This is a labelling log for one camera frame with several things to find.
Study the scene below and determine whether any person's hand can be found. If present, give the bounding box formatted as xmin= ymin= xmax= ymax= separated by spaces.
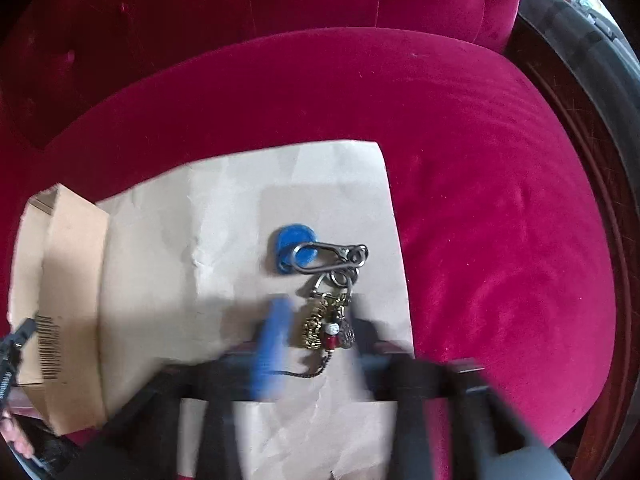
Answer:
xmin=0 ymin=411 xmax=34 ymax=460

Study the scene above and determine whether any cardboard box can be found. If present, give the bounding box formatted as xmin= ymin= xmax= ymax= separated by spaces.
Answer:
xmin=8 ymin=184 xmax=110 ymax=436

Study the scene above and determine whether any keychain with blue tag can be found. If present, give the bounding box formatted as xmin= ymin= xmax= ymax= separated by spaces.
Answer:
xmin=274 ymin=223 xmax=370 ymax=379

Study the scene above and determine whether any magenta velvet tufted armchair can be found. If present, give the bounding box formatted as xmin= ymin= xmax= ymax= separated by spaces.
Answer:
xmin=1 ymin=0 xmax=616 ymax=444

